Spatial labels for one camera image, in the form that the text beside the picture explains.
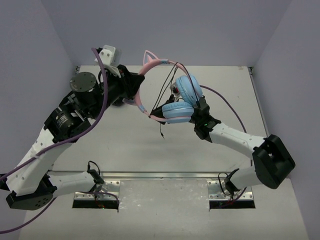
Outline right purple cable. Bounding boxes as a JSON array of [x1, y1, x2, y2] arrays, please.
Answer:
[[199, 84, 248, 135]]

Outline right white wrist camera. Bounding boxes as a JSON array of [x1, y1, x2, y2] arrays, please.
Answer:
[[170, 83, 180, 97]]

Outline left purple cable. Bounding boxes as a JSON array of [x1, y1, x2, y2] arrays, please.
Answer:
[[0, 47, 110, 232]]

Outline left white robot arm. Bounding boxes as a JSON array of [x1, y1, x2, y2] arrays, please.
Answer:
[[0, 65, 145, 211]]

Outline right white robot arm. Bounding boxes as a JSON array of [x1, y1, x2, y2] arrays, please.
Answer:
[[151, 97, 296, 196]]

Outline purple cable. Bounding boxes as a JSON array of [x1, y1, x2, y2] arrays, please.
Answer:
[[199, 84, 248, 135], [0, 47, 110, 232]]

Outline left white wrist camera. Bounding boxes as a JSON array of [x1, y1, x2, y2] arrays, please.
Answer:
[[96, 45, 122, 77]]

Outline right metal mounting bracket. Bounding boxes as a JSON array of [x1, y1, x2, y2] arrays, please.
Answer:
[[207, 179, 254, 202]]

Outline pink blue cat-ear headphones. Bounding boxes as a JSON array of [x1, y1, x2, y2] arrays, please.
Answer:
[[123, 50, 203, 124]]

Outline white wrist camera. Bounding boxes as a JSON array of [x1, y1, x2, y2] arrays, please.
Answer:
[[170, 83, 180, 97], [96, 45, 122, 77]]

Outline left metal mounting bracket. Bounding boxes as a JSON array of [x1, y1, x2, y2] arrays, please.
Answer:
[[73, 179, 121, 203]]

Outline metal mounting bracket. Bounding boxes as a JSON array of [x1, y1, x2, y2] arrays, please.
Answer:
[[207, 179, 254, 202], [73, 179, 121, 203]]

